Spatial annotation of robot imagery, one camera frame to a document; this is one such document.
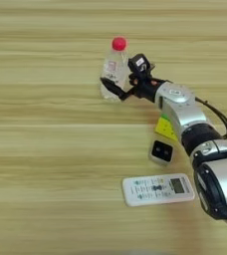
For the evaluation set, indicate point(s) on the white remote control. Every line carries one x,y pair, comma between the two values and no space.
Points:
152,191

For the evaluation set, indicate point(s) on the green and yellow puzzle cube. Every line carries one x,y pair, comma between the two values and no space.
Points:
165,128

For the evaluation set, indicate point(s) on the small black box white label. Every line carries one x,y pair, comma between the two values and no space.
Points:
139,63

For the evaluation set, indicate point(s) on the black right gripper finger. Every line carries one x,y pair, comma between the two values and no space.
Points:
113,88

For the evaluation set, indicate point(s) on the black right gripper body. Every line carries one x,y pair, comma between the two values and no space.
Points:
147,88

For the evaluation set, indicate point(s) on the clear bottle with red cap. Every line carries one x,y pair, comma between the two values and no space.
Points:
113,71

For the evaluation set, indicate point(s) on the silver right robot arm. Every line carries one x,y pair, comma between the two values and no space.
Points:
188,113

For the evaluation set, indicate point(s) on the small white box black top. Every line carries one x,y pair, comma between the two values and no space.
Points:
161,152

